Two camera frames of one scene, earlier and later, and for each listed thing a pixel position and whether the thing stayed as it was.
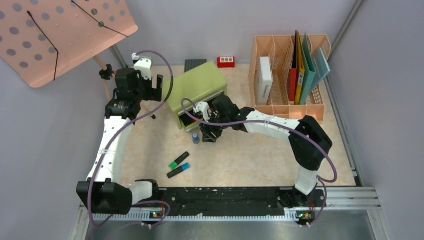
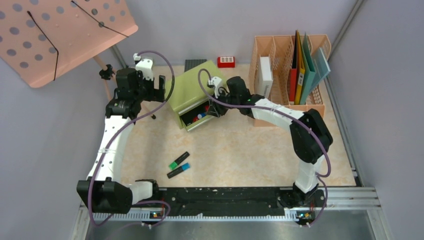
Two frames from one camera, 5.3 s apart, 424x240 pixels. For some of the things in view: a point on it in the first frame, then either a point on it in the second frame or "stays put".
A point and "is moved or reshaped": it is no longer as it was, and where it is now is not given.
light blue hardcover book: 321,66 stays put
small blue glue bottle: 195,138 is moved or reshaped
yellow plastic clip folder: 300,70 stays put
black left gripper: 154,93 stays put
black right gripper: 209,137 to 215,109
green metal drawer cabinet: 198,85 stays put
